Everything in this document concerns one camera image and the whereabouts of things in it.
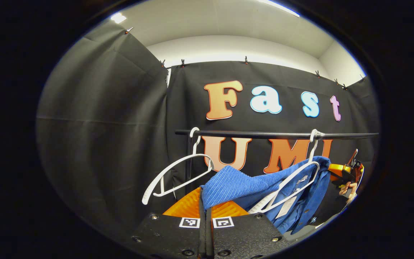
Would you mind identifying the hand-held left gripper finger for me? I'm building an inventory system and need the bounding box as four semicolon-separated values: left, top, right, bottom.
206;200;291;259
130;186;207;259

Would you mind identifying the white clothes hanger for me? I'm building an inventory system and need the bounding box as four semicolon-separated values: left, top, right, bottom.
247;129;325;215
142;127;215;206

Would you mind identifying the blue corduroy jacket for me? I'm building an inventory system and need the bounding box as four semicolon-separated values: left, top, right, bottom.
201;156;332;235

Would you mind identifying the row of black cloth clips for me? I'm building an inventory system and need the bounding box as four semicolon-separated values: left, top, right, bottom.
124;27;366;90

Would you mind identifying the black backdrop cloth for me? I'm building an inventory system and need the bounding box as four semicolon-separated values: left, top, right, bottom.
36;21;380;245

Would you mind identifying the black clothes rail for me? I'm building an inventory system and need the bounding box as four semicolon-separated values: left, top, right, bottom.
175;129;379;189

